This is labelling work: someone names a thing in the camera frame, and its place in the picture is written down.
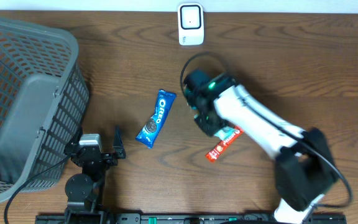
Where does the blue Oreo cookie pack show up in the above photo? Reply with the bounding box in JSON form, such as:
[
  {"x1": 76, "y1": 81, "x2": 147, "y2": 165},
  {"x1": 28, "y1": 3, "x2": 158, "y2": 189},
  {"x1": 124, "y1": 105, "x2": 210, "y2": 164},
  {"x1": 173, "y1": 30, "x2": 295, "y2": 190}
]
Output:
[{"x1": 135, "y1": 90, "x2": 177, "y2": 149}]

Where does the red Nescafe stick packet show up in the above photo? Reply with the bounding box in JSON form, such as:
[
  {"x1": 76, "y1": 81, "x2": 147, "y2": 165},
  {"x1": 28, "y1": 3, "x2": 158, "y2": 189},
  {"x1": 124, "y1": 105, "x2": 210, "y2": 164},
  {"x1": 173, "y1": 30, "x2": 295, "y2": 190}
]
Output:
[{"x1": 205, "y1": 126, "x2": 244, "y2": 162}]

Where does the white wet wipes pack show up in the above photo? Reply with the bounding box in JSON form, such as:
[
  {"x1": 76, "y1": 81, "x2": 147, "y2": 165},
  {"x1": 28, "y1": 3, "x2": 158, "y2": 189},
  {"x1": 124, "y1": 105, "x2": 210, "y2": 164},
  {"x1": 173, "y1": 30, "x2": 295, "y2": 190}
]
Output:
[{"x1": 214, "y1": 126, "x2": 236, "y2": 141}]

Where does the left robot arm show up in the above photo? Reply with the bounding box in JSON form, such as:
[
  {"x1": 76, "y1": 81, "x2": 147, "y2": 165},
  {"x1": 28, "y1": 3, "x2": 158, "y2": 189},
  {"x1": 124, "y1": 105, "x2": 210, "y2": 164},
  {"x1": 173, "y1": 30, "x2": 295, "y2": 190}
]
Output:
[{"x1": 63, "y1": 127, "x2": 126, "y2": 224}]

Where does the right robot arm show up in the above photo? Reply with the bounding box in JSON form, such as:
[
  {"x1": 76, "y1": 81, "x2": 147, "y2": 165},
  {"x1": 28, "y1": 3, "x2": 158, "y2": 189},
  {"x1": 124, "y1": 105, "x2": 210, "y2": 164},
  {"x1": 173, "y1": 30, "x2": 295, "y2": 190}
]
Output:
[{"x1": 180, "y1": 70, "x2": 339, "y2": 223}]

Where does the grey plastic shopping basket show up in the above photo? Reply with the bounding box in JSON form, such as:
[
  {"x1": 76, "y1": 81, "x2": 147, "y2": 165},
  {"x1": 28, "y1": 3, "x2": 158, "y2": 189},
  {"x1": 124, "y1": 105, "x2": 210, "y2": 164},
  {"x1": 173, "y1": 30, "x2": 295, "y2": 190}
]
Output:
[{"x1": 0, "y1": 17, "x2": 90, "y2": 203}]

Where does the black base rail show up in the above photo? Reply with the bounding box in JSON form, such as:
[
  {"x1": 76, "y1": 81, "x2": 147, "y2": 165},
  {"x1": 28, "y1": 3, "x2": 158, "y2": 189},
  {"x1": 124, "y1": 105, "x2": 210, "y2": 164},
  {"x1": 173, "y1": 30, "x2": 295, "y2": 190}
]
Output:
[{"x1": 35, "y1": 212, "x2": 347, "y2": 224}]

